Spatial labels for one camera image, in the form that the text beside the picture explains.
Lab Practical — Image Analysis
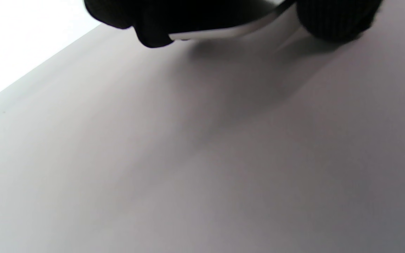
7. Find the person's left hand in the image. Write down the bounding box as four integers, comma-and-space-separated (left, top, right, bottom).
84, 0, 383, 48

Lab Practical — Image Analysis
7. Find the silver sliding box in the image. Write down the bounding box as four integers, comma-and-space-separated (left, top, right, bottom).
168, 0, 297, 41

